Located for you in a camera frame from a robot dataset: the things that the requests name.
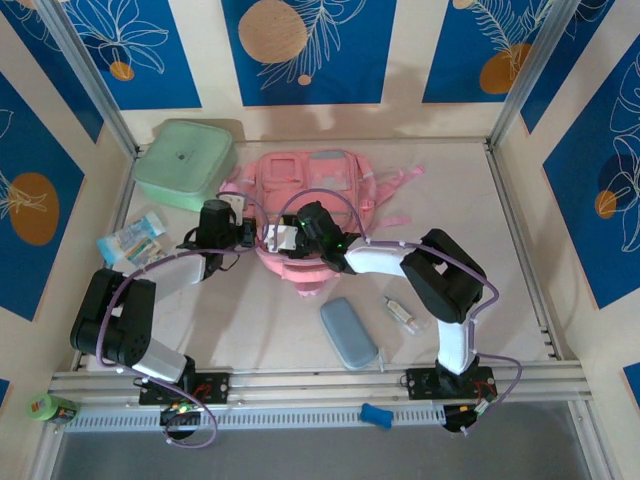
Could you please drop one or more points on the green tape roll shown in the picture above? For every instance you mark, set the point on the green tape roll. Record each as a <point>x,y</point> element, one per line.
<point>42,406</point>

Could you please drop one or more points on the blue bone-shaped object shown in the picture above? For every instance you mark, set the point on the blue bone-shaped object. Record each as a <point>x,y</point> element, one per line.
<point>376,415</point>

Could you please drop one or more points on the small white bottle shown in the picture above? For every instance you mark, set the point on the small white bottle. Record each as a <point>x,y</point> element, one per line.
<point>400,311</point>

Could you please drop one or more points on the aluminium frame post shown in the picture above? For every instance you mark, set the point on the aluminium frame post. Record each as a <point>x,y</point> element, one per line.
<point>534,70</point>
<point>87,70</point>

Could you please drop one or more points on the colourful flat packet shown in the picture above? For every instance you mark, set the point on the colourful flat packet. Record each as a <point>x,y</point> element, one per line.
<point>147,255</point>

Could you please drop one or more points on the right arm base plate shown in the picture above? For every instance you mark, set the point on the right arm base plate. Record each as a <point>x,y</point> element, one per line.
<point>420,382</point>

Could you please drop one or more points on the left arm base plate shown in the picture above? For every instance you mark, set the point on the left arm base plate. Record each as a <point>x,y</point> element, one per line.
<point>215,387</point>

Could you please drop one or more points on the aluminium mounting rail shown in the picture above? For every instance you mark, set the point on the aluminium mounting rail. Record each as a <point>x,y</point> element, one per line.
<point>320,382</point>

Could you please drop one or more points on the clear plastic pouch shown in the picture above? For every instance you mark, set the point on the clear plastic pouch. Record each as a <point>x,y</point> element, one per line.
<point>420,320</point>

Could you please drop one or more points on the black controller board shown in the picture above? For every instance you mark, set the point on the black controller board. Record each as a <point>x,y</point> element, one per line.
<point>457,417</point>
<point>180,415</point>

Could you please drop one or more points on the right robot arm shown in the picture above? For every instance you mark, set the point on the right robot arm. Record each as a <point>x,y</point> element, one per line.
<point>445,275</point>

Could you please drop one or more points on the blue white tissue pack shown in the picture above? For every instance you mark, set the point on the blue white tissue pack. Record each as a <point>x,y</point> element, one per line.
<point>120,240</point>

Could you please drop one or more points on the pink student backpack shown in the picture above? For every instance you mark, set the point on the pink student backpack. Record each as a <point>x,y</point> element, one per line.
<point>325,170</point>

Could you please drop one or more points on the mint green lunch bag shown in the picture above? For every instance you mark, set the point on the mint green lunch bag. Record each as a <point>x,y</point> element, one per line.
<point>180,160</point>

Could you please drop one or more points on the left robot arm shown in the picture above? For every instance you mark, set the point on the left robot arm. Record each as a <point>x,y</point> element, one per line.
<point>115,320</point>

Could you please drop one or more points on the grey-blue pencil case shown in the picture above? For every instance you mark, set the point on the grey-blue pencil case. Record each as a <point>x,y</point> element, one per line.
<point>347,332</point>

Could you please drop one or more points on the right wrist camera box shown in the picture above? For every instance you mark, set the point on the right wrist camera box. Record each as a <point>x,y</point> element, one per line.
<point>280,237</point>

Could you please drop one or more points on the aluminium table side rail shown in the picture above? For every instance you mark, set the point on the aluminium table side rail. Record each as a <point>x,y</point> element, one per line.
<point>122,200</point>
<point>506,190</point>

